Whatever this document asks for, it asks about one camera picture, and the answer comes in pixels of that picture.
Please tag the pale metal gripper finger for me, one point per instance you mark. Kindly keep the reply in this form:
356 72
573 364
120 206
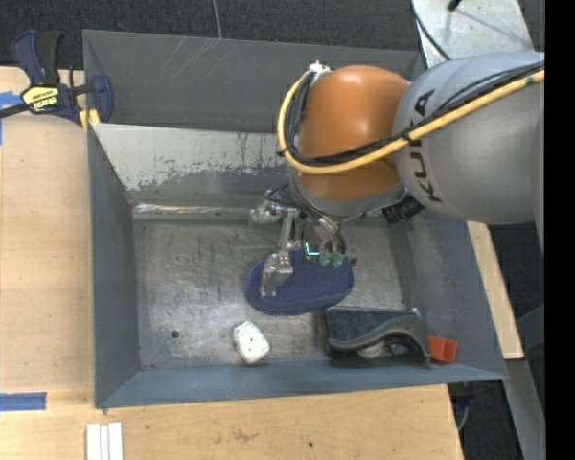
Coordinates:
270 281

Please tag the white dotted cube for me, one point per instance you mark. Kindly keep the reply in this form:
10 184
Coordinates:
250 343

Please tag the grey metal bin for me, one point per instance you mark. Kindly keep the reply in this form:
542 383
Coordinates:
196 276

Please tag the small red block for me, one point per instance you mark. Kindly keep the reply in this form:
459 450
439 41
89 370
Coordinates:
443 349

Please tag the pale wood board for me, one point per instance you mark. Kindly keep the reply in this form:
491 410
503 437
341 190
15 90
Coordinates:
45 257

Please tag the black cylinder on white bracket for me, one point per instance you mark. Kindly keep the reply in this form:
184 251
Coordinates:
402 210

